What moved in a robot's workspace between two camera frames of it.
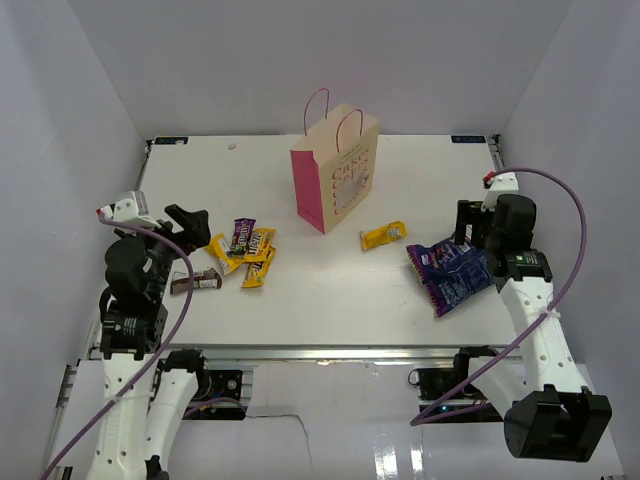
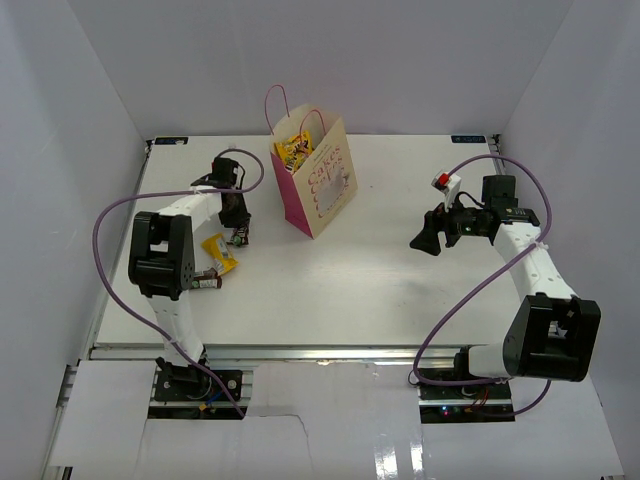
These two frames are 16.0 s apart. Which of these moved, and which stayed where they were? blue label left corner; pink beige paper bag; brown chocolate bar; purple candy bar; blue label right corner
Moved: purple candy bar; pink beige paper bag
Stayed: blue label right corner; brown chocolate bar; blue label left corner
